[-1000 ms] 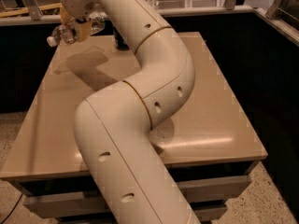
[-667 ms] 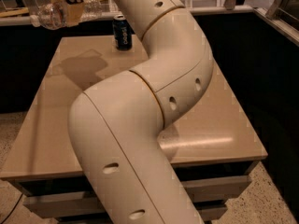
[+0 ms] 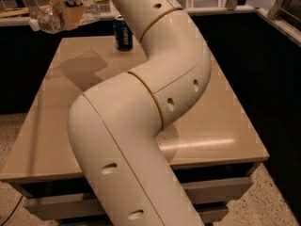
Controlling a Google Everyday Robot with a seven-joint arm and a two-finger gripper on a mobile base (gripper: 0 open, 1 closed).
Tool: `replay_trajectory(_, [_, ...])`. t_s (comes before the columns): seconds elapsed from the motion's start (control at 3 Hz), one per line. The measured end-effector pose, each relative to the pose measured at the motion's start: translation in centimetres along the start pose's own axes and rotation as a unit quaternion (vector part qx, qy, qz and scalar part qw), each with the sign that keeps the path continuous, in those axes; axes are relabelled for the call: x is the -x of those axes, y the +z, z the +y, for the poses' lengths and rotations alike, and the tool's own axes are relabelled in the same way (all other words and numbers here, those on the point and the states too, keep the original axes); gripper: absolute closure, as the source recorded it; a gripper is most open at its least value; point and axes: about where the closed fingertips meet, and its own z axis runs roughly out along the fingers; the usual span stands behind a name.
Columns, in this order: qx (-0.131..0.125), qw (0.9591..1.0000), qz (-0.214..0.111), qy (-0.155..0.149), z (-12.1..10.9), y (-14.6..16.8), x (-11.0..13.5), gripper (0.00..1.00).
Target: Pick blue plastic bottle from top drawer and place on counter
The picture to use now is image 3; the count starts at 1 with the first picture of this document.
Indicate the clear bottle with red label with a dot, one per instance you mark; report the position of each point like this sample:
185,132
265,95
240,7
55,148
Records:
51,20

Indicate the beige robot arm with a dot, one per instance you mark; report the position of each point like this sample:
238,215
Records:
112,127

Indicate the top drawer front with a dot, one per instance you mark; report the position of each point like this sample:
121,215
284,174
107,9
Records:
84,205

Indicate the beige drawer cabinet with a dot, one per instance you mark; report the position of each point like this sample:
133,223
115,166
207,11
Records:
213,140

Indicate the blue Pepsi can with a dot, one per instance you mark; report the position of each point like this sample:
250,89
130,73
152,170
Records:
123,34

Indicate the grey metal railing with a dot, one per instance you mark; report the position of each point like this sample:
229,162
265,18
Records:
284,15

